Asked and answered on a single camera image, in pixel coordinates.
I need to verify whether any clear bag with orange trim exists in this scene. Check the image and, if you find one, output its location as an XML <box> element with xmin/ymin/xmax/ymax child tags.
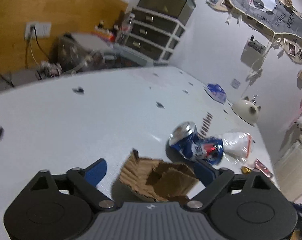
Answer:
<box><xmin>220</xmin><ymin>132</ymin><xmax>253</xmax><ymax>163</ymax></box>

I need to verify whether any gold foil wrapper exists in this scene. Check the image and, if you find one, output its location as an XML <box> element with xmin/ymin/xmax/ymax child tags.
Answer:
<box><xmin>241</xmin><ymin>166</ymin><xmax>253</xmax><ymax>174</ymax></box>

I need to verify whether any glass fish tank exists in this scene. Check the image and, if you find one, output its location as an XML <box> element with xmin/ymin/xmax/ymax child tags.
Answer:
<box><xmin>137</xmin><ymin>0</ymin><xmax>196</xmax><ymax>25</ymax></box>

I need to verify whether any crushed blue pepsi can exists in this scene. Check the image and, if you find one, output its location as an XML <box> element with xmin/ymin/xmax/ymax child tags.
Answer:
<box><xmin>168</xmin><ymin>121</ymin><xmax>224</xmax><ymax>165</ymax></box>

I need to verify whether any white box on side shelf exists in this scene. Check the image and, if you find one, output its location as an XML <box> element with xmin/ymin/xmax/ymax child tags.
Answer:
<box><xmin>71</xmin><ymin>33</ymin><xmax>113</xmax><ymax>51</ymax></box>

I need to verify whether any blue tissue pack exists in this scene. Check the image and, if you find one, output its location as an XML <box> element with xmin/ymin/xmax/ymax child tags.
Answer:
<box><xmin>204</xmin><ymin>83</ymin><xmax>227</xmax><ymax>104</ymax></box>

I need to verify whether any fluffy white sheep wall toy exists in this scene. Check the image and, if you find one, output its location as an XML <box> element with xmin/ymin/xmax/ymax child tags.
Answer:
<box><xmin>293</xmin><ymin>116</ymin><xmax>302</xmax><ymax>131</ymax></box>

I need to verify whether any white cat-shaped ceramic ornament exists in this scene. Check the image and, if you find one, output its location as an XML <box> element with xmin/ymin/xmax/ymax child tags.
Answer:
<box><xmin>231</xmin><ymin>95</ymin><xmax>261</xmax><ymax>126</ymax></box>

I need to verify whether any brown cardboard piece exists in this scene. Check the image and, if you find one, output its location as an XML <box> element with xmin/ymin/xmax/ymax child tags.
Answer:
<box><xmin>118</xmin><ymin>149</ymin><xmax>199</xmax><ymax>204</ymax></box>

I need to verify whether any white wall power socket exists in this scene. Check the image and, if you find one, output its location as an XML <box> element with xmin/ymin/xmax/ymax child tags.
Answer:
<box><xmin>24</xmin><ymin>22</ymin><xmax>52</xmax><ymax>40</ymax></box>

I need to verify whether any white drawer organizer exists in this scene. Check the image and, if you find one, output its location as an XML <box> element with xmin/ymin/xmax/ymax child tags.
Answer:
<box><xmin>124</xmin><ymin>7</ymin><xmax>185</xmax><ymax>64</ymax></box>

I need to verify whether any grey wall hanging banner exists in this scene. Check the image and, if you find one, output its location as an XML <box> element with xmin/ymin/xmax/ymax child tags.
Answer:
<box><xmin>229</xmin><ymin>0</ymin><xmax>302</xmax><ymax>39</ymax></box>

